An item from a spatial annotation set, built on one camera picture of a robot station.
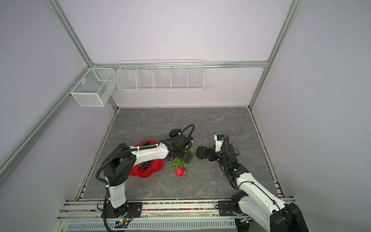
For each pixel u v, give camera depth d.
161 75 0.99
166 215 0.73
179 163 0.87
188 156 0.83
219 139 0.72
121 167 0.48
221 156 0.71
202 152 0.91
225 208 0.74
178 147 0.72
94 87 0.97
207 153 0.74
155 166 0.89
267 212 0.44
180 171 0.83
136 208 0.74
